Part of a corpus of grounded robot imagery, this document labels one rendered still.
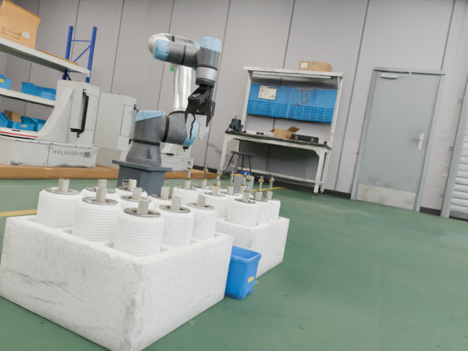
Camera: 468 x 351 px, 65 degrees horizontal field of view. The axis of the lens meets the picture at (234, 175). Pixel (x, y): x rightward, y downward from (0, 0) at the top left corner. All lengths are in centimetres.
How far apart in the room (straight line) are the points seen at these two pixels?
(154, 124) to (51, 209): 77
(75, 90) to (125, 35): 499
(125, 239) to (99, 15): 833
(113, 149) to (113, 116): 32
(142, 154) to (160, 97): 599
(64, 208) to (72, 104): 260
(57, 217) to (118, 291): 25
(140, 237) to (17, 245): 31
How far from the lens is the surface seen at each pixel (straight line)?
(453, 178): 615
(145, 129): 157
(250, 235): 117
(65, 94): 350
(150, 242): 76
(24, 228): 93
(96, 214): 82
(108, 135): 387
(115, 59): 836
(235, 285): 108
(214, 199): 125
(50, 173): 308
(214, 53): 136
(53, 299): 88
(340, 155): 622
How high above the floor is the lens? 40
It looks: 3 degrees down
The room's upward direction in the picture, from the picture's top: 9 degrees clockwise
